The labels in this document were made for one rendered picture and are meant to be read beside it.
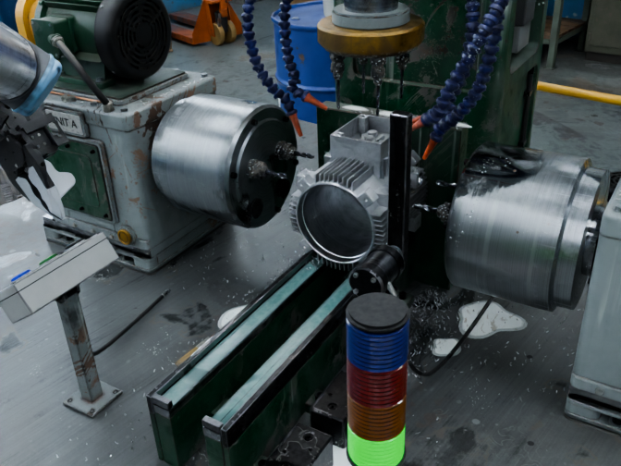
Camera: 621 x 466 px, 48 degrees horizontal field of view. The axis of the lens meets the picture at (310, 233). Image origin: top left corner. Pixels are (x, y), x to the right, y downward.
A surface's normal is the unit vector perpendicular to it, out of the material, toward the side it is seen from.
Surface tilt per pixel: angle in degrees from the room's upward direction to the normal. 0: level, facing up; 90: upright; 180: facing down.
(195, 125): 36
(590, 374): 90
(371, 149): 90
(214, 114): 21
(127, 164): 90
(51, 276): 57
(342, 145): 90
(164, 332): 0
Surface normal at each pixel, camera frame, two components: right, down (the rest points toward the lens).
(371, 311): -0.04, -0.87
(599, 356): -0.51, 0.43
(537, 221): -0.46, -0.08
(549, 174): -0.22, -0.65
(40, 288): 0.69, -0.29
